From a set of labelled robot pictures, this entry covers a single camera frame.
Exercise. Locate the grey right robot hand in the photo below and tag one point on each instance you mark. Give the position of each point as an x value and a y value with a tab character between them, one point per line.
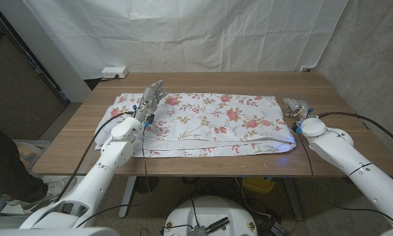
298	108

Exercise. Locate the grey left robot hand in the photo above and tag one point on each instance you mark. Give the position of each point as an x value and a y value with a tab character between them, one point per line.
147	105

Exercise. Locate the white floral cloth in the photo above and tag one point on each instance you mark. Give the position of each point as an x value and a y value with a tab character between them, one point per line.
199	118

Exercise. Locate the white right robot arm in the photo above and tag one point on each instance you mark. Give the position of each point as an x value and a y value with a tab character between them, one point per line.
347	154

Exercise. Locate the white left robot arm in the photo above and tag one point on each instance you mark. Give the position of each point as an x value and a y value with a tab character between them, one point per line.
98	177

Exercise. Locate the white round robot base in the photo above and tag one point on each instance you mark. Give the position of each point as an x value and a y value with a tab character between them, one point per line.
213	209

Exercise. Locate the white power strip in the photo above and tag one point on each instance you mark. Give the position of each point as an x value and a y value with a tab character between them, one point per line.
114	72

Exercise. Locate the black round floor object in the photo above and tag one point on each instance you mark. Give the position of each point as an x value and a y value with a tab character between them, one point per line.
145	184

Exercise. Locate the white backdrop sheet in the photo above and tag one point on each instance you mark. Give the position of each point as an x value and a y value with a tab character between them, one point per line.
183	32

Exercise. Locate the yellow object under table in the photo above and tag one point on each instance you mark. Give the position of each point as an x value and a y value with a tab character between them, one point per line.
258	185

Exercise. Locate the grey table leg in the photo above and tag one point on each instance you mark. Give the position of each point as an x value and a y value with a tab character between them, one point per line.
294	200

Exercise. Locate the white table leg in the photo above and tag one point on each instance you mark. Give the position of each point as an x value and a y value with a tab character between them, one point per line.
127	196

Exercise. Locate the white grey sneaker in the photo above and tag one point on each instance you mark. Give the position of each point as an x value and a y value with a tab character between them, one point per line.
57	187

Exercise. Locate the black power adapter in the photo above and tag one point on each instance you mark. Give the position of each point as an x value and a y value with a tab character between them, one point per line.
272	227

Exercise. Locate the clear plastic storage box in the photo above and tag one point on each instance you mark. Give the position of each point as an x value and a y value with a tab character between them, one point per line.
29	152

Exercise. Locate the dark wooden door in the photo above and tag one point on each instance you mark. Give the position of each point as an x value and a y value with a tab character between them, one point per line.
13	88

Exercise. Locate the grey metal connector block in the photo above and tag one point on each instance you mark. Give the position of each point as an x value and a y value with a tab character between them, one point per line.
199	231

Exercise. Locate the black tool on base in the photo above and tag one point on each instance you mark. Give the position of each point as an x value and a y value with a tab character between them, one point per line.
217	225

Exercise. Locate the person in dark trousers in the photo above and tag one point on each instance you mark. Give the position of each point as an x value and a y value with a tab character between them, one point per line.
3	164

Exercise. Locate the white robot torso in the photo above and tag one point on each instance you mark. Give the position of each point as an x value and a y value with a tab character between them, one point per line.
52	232

